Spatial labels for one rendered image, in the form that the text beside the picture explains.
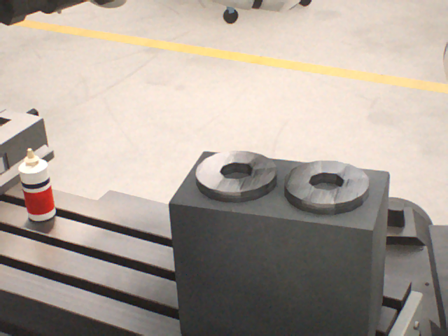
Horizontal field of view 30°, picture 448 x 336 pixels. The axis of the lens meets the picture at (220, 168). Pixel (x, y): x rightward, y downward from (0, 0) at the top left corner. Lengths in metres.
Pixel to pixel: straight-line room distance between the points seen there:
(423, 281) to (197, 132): 1.92
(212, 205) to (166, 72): 3.08
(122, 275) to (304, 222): 0.33
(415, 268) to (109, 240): 0.68
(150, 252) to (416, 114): 2.47
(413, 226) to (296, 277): 0.83
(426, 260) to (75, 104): 2.34
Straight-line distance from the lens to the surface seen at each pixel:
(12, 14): 1.06
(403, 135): 3.34
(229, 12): 4.45
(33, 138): 1.38
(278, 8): 1.23
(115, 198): 1.65
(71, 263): 1.15
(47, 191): 1.22
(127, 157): 3.24
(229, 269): 0.92
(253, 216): 0.87
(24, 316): 1.13
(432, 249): 1.71
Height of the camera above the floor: 1.57
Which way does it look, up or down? 30 degrees down
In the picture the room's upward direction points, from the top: 3 degrees counter-clockwise
